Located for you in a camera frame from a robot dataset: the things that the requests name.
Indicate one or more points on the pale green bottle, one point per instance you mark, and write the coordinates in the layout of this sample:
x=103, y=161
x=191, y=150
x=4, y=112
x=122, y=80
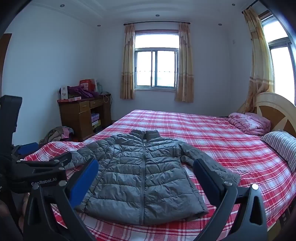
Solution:
x=99, y=88

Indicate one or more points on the yellow patterned side curtain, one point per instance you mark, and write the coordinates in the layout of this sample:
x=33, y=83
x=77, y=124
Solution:
x=256, y=69

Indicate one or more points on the pink folded quilt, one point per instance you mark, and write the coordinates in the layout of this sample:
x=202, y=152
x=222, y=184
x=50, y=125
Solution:
x=249, y=122

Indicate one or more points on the flat red box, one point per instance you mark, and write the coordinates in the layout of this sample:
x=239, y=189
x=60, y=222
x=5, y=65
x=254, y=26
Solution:
x=69, y=99

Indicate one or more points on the bed with red plaid cover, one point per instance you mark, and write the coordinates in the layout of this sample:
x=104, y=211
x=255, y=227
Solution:
x=208, y=139

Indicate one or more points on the pile of clothes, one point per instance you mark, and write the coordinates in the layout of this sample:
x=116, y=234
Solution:
x=55, y=134

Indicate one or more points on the brown wooden door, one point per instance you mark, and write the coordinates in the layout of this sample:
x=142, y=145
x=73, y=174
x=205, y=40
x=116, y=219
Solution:
x=4, y=53

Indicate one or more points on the wooden headboard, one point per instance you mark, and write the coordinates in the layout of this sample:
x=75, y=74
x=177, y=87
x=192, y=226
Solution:
x=270, y=102

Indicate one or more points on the brown wooden desk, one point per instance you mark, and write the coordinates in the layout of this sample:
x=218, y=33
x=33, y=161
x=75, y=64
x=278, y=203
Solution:
x=76, y=118

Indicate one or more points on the sliding window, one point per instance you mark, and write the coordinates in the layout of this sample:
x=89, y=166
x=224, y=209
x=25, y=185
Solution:
x=157, y=67

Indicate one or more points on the lilac box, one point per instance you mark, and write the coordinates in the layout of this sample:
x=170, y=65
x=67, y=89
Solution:
x=95, y=117

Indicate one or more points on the white upright box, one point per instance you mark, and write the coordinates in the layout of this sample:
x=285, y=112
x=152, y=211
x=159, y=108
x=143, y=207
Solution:
x=64, y=92

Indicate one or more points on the striped pillow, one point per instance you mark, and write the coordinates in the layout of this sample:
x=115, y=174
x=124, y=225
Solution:
x=279, y=143

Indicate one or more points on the yellow black box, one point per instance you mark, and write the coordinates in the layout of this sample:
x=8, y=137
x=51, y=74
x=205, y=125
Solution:
x=97, y=126

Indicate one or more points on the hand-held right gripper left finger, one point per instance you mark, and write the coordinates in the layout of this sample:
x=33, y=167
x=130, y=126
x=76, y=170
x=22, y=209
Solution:
x=85, y=183

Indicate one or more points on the side window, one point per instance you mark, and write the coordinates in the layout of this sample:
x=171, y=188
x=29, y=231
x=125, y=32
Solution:
x=279, y=64

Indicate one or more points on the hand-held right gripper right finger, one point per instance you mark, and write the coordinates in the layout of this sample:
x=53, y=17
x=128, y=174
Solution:
x=208, y=183

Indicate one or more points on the purple clothes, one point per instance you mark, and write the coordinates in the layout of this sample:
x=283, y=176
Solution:
x=81, y=91

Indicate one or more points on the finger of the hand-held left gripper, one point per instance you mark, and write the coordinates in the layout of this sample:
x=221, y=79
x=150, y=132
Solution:
x=44, y=175
x=27, y=148

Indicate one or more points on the red box on desk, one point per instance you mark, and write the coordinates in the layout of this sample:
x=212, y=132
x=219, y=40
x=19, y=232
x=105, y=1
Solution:
x=86, y=83

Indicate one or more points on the grey puffer jacket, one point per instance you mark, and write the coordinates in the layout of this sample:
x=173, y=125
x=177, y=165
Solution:
x=143, y=173

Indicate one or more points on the dark side curtain rod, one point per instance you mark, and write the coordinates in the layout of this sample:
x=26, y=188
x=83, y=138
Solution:
x=251, y=5

